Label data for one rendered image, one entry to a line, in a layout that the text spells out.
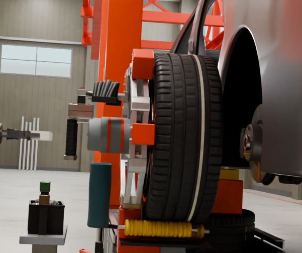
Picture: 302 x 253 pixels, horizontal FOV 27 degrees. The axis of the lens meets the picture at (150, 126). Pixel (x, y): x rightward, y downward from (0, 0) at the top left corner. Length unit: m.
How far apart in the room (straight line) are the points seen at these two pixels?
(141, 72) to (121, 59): 0.70
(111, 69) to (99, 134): 0.64
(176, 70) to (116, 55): 0.75
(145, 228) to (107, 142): 0.35
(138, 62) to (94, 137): 0.34
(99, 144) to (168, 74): 0.40
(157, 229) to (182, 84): 0.54
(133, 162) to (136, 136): 0.13
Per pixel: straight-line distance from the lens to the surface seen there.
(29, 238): 2.47
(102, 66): 4.91
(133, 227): 2.32
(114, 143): 2.39
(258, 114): 2.63
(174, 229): 2.34
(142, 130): 2.09
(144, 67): 2.26
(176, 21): 11.78
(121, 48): 2.97
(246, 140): 2.56
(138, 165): 2.18
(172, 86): 2.21
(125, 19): 3.00
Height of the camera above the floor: 0.79
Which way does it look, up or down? 2 degrees up
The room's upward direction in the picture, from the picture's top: 3 degrees clockwise
